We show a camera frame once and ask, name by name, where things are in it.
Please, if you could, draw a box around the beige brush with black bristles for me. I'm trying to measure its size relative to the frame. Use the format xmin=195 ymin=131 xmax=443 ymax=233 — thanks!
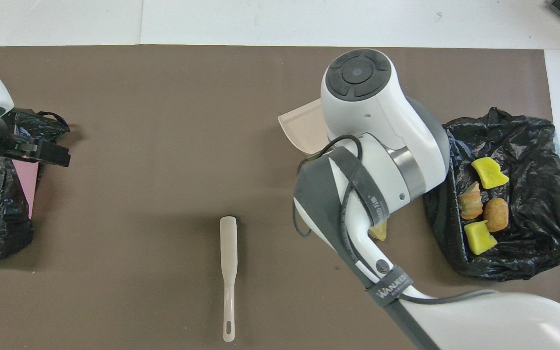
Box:
xmin=220 ymin=216 xmax=238 ymax=343

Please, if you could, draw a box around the beige plastic dustpan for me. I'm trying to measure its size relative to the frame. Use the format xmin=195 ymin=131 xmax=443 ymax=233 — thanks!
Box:
xmin=278 ymin=97 xmax=332 ymax=157

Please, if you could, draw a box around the pale toy bread piece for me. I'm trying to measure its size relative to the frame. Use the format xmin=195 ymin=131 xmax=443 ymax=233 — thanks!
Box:
xmin=368 ymin=219 xmax=388 ymax=242

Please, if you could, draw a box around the striped toy croissant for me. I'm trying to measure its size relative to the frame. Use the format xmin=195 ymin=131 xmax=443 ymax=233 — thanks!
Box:
xmin=459 ymin=182 xmax=484 ymax=220

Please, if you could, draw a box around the yellow sponge piece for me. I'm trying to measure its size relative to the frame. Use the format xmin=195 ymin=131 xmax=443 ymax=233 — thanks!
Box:
xmin=471 ymin=157 xmax=510 ymax=190
xmin=464 ymin=220 xmax=498 ymax=255

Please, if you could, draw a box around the brown oval toy bread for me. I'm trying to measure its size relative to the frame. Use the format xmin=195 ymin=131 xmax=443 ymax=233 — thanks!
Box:
xmin=483 ymin=197 xmax=510 ymax=232

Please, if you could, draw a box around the pink bin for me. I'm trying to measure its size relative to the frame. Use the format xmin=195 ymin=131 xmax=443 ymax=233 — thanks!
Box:
xmin=12 ymin=159 xmax=40 ymax=219

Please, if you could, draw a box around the right black trash bag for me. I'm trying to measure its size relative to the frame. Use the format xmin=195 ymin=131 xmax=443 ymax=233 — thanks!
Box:
xmin=423 ymin=107 xmax=560 ymax=282

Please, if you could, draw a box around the brown table mat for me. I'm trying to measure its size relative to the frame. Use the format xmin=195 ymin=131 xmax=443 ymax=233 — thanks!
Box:
xmin=0 ymin=45 xmax=560 ymax=350

